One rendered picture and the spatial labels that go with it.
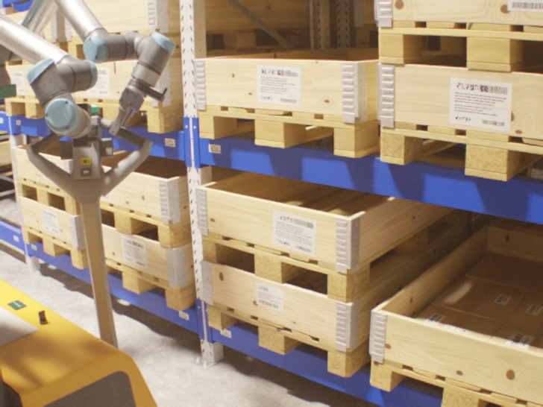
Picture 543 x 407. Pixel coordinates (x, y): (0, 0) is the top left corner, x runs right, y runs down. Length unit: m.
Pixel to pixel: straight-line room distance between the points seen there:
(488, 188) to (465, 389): 0.73
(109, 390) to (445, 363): 1.21
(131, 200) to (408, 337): 1.58
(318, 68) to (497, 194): 0.77
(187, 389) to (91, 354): 1.47
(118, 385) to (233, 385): 1.44
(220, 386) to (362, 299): 0.92
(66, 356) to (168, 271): 1.57
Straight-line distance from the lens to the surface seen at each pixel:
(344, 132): 2.16
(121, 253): 3.33
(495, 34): 1.88
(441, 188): 2.07
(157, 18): 2.78
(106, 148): 1.96
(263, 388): 2.94
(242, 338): 2.91
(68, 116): 1.62
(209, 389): 2.95
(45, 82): 1.67
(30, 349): 1.60
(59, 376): 1.47
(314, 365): 2.67
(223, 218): 2.62
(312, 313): 2.45
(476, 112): 1.92
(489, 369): 2.17
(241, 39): 3.17
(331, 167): 2.28
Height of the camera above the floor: 1.64
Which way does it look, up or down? 16 degrees down
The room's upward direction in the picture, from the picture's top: 2 degrees counter-clockwise
